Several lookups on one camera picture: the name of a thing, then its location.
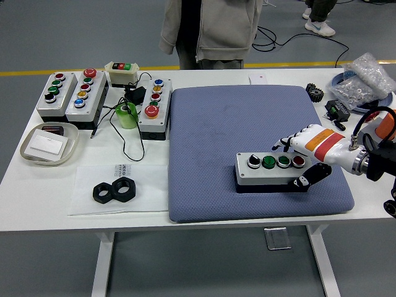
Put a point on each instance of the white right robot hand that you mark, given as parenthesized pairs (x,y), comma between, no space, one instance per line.
(328,148)

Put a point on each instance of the four-control button box with selector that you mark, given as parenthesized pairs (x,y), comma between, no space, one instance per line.
(244,173)

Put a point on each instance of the five-button box with emergency stop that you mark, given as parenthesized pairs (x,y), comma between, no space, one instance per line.
(92,99)
(164,99)

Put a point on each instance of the four-button grey control box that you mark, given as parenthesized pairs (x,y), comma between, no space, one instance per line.
(63,92)

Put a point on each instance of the black terminal module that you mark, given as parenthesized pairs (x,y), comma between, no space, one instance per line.
(337,109)

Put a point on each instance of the small red part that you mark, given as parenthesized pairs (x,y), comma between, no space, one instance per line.
(372,116)

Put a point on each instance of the black gear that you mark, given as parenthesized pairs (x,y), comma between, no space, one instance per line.
(315,94)

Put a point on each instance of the orange cylinder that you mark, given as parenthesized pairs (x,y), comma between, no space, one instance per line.
(386,128)

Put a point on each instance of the blue plate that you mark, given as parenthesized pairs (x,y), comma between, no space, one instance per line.
(337,81)

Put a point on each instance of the clear bag of washers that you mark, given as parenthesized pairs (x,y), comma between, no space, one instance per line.
(365,77)

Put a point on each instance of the small white card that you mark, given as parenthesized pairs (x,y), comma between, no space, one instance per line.
(258,79)

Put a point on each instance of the blue-grey padded mat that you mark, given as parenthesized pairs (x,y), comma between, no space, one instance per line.
(210,148)

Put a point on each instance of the white table leg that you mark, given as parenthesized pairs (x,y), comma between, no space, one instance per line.
(325,269)
(100,272)

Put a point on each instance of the person with white shoes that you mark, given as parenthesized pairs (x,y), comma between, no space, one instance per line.
(320,28)

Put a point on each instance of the clear plastic bag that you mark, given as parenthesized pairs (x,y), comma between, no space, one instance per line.
(148,191)

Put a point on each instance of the black power adapter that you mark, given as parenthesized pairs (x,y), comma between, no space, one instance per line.
(136,95)

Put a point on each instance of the green tape roll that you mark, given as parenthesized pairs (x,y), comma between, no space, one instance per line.
(127,120)

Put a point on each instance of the large black hex nut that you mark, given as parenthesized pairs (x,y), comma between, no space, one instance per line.
(130,195)

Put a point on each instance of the small black hex nut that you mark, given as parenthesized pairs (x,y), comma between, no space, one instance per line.
(97,198)

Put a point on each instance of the white oval tray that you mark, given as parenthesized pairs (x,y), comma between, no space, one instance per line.
(69,154)

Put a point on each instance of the dark red small box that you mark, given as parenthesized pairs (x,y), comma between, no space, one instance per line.
(52,128)

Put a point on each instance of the metal bracket under table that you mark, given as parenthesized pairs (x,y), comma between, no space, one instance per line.
(277,239)

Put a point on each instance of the cream three-button switch box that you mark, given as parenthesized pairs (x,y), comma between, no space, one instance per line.
(122,74)

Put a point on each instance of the white wall switch panel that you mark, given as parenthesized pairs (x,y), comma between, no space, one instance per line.
(46,145)

